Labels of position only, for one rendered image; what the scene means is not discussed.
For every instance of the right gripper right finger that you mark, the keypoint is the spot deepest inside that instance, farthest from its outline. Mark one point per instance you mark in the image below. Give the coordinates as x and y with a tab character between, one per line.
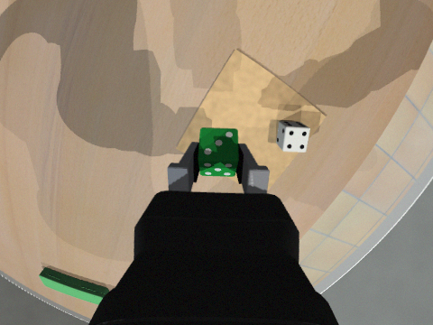
254	177

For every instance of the white die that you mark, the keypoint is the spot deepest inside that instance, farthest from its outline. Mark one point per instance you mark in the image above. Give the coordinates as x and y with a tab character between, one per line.
293	136

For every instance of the tan mat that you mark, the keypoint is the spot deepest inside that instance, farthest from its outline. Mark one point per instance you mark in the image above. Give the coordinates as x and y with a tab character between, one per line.
249	98

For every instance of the green rounded box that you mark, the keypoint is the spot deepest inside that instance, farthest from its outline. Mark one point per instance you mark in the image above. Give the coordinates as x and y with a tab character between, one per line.
72	286

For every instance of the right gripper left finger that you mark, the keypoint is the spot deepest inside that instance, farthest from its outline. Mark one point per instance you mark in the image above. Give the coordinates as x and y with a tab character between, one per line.
182	175

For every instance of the green die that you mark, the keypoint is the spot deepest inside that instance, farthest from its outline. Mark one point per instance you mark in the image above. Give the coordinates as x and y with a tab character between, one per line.
218	152

